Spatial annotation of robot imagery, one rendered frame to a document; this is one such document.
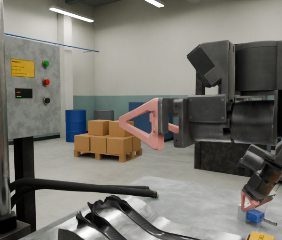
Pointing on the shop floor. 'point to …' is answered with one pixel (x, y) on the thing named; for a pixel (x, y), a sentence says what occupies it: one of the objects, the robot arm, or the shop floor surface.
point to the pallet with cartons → (107, 141)
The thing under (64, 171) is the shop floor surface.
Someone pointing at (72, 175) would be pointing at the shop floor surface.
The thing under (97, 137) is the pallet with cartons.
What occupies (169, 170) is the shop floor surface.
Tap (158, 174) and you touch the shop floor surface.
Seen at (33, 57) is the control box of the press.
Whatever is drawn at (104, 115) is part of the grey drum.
